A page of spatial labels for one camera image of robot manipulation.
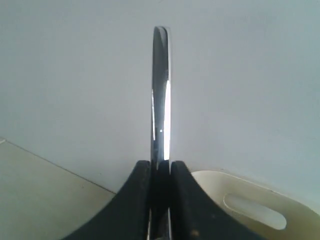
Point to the metal table knife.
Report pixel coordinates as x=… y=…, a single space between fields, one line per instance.
x=159 y=221

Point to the cream plastic bin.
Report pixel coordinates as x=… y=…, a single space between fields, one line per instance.
x=269 y=213

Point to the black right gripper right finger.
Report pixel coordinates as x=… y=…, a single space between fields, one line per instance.
x=195 y=216

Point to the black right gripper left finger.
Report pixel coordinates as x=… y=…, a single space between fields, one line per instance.
x=126 y=216

